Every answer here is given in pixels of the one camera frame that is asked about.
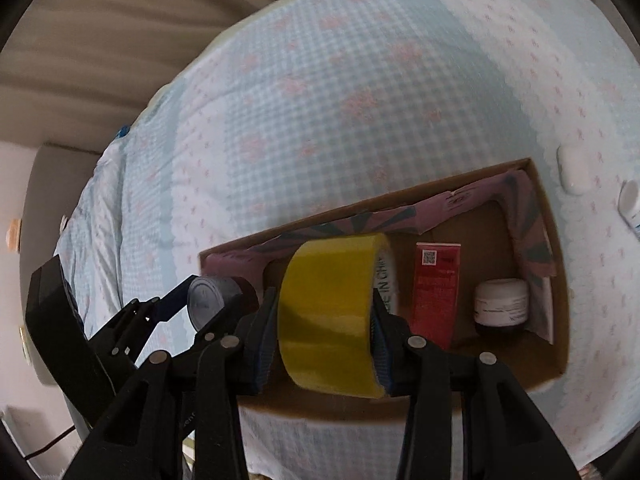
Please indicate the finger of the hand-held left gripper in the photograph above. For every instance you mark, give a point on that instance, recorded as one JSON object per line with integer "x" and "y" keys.
{"x": 172, "y": 300}
{"x": 132, "y": 342}

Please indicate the light blue blanket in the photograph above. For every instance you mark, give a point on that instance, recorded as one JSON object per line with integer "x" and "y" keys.
{"x": 95, "y": 220}

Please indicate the white pill bottle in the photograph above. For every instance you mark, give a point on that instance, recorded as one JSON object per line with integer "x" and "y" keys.
{"x": 632, "y": 205}

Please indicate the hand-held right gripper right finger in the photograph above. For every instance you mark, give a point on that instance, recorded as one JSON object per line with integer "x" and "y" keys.
{"x": 380, "y": 355}

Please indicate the yellow tape roll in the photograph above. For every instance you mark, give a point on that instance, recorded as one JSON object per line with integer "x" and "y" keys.
{"x": 325, "y": 310}

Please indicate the small white case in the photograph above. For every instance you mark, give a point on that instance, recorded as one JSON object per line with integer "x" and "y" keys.
{"x": 575, "y": 170}

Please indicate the beige curtain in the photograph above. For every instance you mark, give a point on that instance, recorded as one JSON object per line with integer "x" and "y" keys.
{"x": 100, "y": 35}

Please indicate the cardboard box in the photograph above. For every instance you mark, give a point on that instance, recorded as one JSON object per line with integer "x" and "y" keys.
{"x": 500, "y": 365}

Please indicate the white cream jar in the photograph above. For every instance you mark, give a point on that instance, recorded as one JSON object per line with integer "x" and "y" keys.
{"x": 500, "y": 302}

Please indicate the grey round jar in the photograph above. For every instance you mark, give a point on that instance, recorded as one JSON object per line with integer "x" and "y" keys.
{"x": 225, "y": 295}

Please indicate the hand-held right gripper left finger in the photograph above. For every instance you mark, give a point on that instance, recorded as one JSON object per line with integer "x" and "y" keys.
{"x": 265, "y": 345}

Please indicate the small blue item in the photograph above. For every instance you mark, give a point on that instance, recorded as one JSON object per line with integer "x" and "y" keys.
{"x": 123, "y": 132}

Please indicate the small red box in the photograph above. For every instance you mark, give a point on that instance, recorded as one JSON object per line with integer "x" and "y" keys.
{"x": 435, "y": 295}

